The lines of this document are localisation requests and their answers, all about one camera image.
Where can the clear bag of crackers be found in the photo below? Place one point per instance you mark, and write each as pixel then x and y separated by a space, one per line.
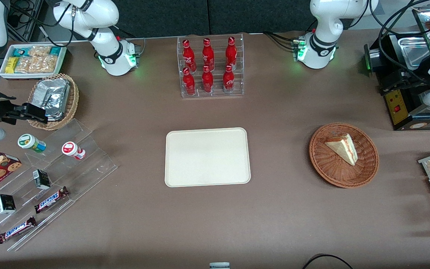
pixel 39 51
pixel 22 65
pixel 37 65
pixel 50 63

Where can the clear acrylic bottle rack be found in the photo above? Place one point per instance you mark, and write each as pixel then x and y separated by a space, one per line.
pixel 217 93

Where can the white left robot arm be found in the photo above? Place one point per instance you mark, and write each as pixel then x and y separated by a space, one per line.
pixel 321 37

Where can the cream rectangular serving tray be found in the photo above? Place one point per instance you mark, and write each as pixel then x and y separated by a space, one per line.
pixel 207 157

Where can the round brown wicker basket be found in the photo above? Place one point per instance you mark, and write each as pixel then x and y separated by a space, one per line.
pixel 334 172

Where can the clear acrylic stepped stand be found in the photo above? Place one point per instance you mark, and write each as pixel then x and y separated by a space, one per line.
pixel 88 168

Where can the silver foil pack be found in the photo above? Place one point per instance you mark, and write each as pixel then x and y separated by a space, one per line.
pixel 50 97

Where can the small grey object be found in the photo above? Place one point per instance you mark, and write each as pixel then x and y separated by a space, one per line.
pixel 219 265

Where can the red cola bottle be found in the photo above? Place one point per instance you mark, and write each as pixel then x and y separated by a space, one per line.
pixel 231 53
pixel 208 55
pixel 188 56
pixel 207 82
pixel 189 84
pixel 228 80

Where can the steel food pan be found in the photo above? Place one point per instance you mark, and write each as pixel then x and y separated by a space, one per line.
pixel 414 52

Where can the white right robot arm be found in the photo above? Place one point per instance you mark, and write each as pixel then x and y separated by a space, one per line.
pixel 106 56

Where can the snickers chocolate bar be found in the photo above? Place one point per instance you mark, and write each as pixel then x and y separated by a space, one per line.
pixel 50 200
pixel 16 230

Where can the black device with green light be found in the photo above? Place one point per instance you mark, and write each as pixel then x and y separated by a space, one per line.
pixel 372 59

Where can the green lid yogurt cup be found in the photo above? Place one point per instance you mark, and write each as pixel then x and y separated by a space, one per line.
pixel 30 142

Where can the black food warmer cabinet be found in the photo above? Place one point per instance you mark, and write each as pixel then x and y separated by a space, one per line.
pixel 398 108

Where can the white snack tray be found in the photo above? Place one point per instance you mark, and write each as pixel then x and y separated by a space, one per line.
pixel 2 73

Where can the triangular sandwich with red filling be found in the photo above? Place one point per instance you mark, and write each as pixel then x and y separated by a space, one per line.
pixel 343 149

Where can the light wicker basket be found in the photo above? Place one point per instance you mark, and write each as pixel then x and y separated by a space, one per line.
pixel 72 101

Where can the teal snack packet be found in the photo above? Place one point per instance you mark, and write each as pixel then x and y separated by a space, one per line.
pixel 19 51
pixel 55 50

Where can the red lid yogurt cup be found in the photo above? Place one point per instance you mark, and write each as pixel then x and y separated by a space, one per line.
pixel 71 149

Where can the dark metal frame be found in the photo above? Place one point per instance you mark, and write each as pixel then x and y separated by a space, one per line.
pixel 32 18

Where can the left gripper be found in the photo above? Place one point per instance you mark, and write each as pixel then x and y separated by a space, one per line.
pixel 397 80

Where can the small black carton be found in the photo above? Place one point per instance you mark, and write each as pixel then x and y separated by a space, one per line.
pixel 41 179
pixel 5 204

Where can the yellow snack packet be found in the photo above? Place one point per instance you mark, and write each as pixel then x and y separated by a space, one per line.
pixel 11 65

